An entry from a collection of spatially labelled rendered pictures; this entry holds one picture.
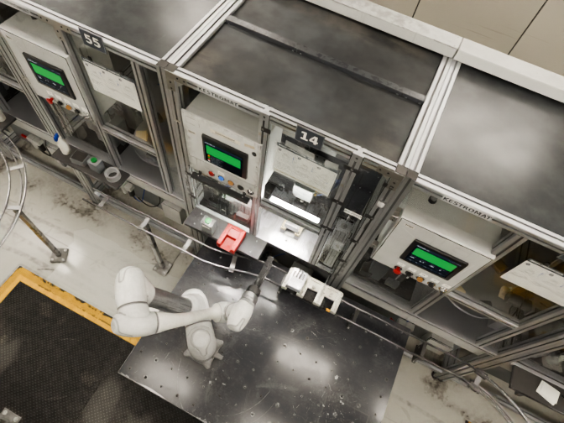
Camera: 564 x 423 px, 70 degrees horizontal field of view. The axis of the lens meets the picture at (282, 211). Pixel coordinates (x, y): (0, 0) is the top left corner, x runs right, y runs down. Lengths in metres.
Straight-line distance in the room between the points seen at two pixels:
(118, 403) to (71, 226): 1.53
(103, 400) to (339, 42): 2.79
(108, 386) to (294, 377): 1.42
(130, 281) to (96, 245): 1.83
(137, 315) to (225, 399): 0.91
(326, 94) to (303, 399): 1.73
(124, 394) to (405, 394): 2.08
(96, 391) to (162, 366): 0.86
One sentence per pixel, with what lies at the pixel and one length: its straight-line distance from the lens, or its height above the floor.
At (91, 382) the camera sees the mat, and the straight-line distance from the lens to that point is 3.42.
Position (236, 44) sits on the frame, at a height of 2.01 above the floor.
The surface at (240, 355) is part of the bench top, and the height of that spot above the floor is 0.68.
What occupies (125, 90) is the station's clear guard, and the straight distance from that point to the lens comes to 2.21.
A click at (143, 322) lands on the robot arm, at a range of 1.91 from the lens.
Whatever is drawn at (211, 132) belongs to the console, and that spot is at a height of 1.77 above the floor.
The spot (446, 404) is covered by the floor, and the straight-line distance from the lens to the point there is 3.63.
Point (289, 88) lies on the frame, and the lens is 1.82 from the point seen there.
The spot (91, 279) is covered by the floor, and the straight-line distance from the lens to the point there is 3.65.
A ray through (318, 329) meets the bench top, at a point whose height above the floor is 0.68.
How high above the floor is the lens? 3.25
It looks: 60 degrees down
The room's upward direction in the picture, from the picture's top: 12 degrees clockwise
